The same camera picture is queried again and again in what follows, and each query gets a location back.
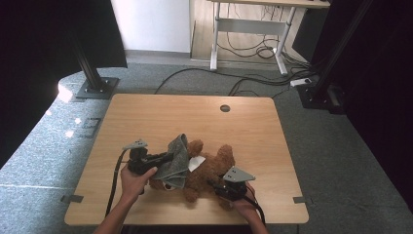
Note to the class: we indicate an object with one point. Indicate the person's left hand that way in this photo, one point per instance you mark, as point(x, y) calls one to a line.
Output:
point(134, 185)

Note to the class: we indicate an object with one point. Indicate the white power strip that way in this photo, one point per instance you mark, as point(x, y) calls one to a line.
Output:
point(300, 82)

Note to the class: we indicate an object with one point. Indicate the black metal stand grey base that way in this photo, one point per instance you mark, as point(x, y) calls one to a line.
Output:
point(94, 86)

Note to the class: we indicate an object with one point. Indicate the person's right hand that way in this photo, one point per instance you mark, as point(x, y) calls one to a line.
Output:
point(248, 208)

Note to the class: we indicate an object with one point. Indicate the brown teddy bear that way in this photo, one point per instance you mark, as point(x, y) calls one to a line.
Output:
point(211, 169)

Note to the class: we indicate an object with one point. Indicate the grey table edge bracket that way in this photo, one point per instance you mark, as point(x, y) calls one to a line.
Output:
point(300, 200)
point(72, 198)

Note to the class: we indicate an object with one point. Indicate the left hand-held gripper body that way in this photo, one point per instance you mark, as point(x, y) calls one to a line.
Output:
point(139, 164)

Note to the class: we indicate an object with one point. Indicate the black curtain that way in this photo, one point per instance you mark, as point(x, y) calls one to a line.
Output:
point(32, 65)
point(383, 97)

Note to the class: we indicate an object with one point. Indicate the white desk frame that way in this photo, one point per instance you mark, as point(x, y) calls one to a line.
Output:
point(250, 26)

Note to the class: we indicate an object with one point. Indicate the grey towel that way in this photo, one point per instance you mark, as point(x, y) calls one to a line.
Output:
point(177, 162)

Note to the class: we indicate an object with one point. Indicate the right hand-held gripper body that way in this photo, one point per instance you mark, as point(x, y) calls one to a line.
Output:
point(235, 188)

